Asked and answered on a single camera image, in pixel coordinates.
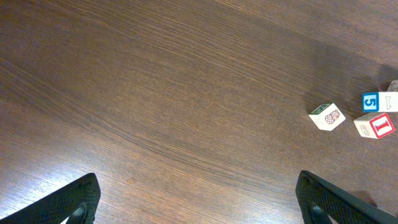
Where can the green letter N block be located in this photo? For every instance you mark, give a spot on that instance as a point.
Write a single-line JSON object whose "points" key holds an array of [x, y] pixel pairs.
{"points": [[393, 86]]}

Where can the block with number one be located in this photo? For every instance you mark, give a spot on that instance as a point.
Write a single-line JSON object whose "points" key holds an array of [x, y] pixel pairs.
{"points": [[383, 101]]}

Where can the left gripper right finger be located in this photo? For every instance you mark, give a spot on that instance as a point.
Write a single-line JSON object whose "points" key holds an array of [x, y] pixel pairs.
{"points": [[322, 202]]}

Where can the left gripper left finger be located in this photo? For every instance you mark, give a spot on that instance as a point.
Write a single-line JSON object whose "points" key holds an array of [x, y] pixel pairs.
{"points": [[74, 203]]}

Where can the red letter I block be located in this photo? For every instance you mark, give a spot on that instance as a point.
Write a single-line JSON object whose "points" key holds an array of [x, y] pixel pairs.
{"points": [[374, 125]]}

